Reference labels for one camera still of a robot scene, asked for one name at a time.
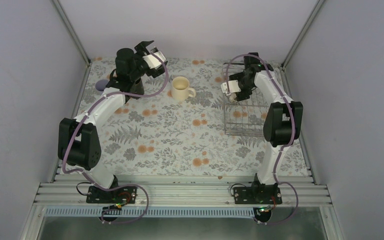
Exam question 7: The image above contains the floral table mat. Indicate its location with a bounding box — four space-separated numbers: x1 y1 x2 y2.
61 57 309 177

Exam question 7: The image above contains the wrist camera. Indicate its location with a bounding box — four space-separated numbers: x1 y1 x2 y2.
220 80 241 95
142 51 167 69

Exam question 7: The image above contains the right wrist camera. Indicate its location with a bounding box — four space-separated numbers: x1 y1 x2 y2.
220 80 241 95

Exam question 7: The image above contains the beige white mug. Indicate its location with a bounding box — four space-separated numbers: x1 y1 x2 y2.
228 93 237 103

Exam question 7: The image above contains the lilac plastic cup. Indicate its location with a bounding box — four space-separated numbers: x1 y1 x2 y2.
95 79 109 92

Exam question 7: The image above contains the black mug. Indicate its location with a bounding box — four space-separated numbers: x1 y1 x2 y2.
129 78 145 99

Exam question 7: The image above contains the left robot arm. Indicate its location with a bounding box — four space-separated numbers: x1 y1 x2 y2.
57 40 169 203

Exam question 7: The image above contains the aluminium front rail frame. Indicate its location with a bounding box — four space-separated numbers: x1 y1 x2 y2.
21 174 343 240

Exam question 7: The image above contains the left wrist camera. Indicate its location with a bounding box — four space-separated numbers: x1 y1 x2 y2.
142 51 167 69

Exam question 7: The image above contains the metal wire dish rack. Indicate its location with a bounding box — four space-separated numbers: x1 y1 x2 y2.
221 62 275 137

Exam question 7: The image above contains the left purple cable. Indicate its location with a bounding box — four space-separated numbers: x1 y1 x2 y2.
61 47 170 225

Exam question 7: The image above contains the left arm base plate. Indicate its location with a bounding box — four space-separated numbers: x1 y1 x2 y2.
85 186 137 205

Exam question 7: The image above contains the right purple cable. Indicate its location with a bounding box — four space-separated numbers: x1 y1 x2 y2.
224 53 300 227

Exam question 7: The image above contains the purple cable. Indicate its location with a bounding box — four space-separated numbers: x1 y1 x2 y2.
224 53 300 227
61 47 170 225

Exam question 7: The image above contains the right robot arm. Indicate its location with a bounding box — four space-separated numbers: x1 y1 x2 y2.
227 53 303 204

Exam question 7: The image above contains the cream ribbed mug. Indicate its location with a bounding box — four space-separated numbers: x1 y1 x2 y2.
171 76 197 101

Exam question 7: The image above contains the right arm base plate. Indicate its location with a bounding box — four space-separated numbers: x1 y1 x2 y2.
233 187 283 205

